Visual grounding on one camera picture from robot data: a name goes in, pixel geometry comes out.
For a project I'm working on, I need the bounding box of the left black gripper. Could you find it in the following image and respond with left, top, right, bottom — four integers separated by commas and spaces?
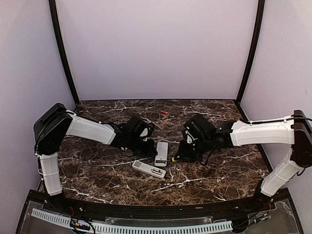
127, 135, 158, 157

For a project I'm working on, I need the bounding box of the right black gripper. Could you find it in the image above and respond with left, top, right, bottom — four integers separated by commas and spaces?
175, 135, 212, 163

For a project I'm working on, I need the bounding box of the white slim remote control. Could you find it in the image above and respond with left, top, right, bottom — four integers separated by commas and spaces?
132, 160, 166, 179

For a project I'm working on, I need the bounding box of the grey remote control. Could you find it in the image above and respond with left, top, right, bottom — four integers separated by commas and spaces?
154, 142, 168, 167

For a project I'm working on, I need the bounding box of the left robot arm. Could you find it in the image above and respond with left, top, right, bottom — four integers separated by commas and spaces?
34, 103, 157, 213

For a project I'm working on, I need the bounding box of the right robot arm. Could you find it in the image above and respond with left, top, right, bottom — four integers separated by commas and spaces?
172, 110, 312, 212

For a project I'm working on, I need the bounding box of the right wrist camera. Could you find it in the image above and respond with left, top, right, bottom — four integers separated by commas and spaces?
182, 129, 198, 144

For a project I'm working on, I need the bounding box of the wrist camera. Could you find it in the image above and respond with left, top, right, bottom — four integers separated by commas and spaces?
182, 129, 198, 144
139, 123, 155, 142

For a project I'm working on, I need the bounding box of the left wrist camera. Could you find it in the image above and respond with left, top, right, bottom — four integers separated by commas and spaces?
139, 123, 155, 142

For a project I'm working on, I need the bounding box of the white slotted cable duct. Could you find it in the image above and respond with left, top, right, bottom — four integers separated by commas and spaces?
31, 208, 233, 234

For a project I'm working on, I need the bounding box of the black front rail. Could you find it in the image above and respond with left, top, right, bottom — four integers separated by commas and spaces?
41, 187, 291, 221

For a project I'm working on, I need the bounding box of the right black frame post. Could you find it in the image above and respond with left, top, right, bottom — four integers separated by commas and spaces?
235, 0, 265, 106

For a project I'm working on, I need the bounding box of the black frame post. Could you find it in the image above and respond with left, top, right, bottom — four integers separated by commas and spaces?
48, 0, 80, 106
235, 0, 265, 106

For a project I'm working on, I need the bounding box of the left black frame post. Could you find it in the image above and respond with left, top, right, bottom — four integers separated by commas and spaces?
48, 0, 80, 106

